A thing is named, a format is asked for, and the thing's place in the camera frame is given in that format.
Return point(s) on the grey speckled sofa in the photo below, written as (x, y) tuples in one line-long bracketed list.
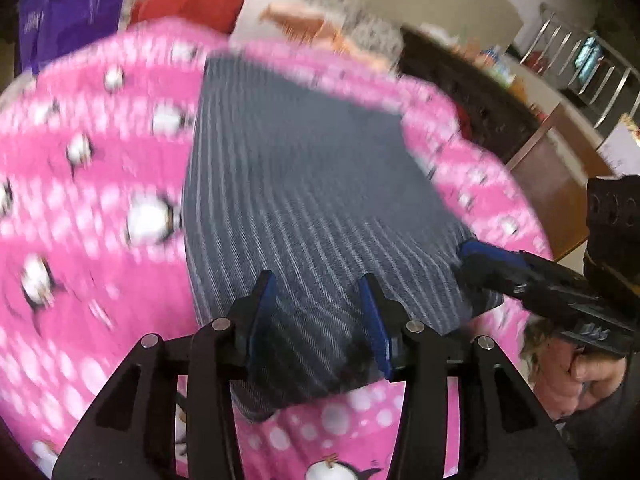
[(372, 30)]

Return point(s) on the colourful clutter on counter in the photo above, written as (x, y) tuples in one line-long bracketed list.
[(492, 62)]

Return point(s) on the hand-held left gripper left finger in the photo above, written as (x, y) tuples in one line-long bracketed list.
[(262, 310)]

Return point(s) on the person's right hand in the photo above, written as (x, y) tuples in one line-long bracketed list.
[(597, 367)]

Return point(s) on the pink jacket with fur trim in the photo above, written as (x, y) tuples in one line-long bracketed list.
[(550, 375)]

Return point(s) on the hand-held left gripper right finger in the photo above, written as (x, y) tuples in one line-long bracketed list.
[(375, 320)]

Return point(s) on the red cloth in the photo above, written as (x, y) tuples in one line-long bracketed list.
[(195, 2)]

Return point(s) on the person's right forearm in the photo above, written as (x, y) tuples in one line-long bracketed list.
[(605, 435)]

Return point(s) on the pink penguin print blanket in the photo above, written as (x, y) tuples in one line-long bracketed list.
[(100, 160)]

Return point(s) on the purple bag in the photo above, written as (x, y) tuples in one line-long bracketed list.
[(70, 10)]

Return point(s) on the white orange printed cloth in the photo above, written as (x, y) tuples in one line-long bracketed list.
[(280, 15)]

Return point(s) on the grey striped jacket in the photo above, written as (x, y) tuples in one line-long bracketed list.
[(300, 185)]

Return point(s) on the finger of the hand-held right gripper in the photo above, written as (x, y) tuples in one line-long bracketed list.
[(540, 265), (480, 260)]

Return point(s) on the metal chairs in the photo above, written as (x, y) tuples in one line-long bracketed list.
[(580, 65)]

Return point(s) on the brown wooden table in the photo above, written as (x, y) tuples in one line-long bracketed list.
[(555, 185)]

